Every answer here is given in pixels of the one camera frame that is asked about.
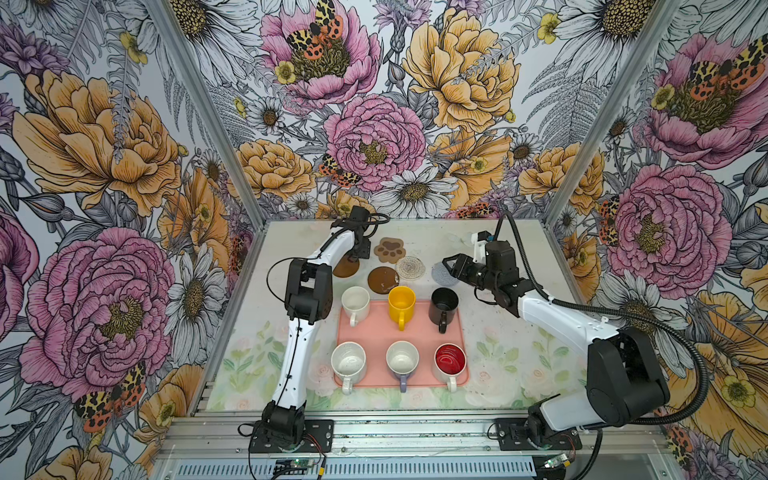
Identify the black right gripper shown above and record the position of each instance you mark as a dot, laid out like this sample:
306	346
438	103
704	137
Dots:
457	267

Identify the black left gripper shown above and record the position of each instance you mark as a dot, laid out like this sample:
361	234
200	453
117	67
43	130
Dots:
364	249

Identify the cork paw print coaster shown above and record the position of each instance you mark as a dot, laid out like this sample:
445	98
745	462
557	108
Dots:
390	250

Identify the round dark wooden coaster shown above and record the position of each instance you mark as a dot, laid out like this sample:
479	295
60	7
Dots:
346	267

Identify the white multicolour woven coaster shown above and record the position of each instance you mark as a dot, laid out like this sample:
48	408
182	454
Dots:
410	268

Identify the scratched round wooden coaster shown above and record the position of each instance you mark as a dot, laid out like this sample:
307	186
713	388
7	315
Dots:
382	280

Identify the light blue woven coaster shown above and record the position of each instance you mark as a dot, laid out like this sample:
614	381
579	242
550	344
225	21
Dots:
442	276

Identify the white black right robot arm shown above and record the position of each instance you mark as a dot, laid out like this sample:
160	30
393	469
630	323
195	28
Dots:
624	379

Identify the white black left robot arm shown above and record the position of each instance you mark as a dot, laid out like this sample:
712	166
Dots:
308	300

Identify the black mug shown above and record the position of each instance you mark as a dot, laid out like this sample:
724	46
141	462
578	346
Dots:
443	308

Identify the yellow mug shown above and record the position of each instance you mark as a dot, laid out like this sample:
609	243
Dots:
401	306

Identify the white mug back left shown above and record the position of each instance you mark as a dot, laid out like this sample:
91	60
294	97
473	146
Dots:
356	304

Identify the white mug red inside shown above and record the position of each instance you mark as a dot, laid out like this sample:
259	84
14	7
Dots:
449	363

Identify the pink rectangular tray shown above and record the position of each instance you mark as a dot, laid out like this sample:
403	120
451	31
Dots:
377	332

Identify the white mug front left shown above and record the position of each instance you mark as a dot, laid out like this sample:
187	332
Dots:
349	364

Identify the small green circuit board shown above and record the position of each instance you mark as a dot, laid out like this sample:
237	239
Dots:
299	467

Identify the white mug purple handle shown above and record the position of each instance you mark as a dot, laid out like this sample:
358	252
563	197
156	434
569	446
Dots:
402	359

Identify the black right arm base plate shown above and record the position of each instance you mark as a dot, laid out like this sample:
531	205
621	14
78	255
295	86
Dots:
518	434

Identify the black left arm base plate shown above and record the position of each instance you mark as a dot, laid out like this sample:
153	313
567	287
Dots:
316	436

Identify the aluminium corner post left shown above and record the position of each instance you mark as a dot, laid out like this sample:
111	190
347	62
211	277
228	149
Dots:
184	61

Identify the aluminium corner post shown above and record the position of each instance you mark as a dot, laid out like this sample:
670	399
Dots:
659	20
184	61

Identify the white vented cable duct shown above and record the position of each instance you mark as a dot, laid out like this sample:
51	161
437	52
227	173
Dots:
370	468

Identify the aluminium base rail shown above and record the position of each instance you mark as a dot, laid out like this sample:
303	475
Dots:
356	434

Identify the aluminium corner post right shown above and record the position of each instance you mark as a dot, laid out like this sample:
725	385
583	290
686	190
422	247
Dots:
659	20

